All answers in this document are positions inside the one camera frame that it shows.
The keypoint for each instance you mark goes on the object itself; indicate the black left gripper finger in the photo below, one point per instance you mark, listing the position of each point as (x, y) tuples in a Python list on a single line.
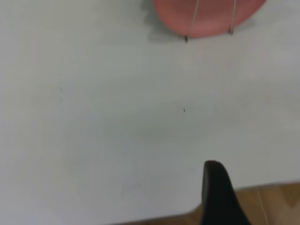
[(218, 199)]

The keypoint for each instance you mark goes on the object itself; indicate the pink round plate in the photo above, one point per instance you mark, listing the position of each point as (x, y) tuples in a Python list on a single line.
[(211, 16)]

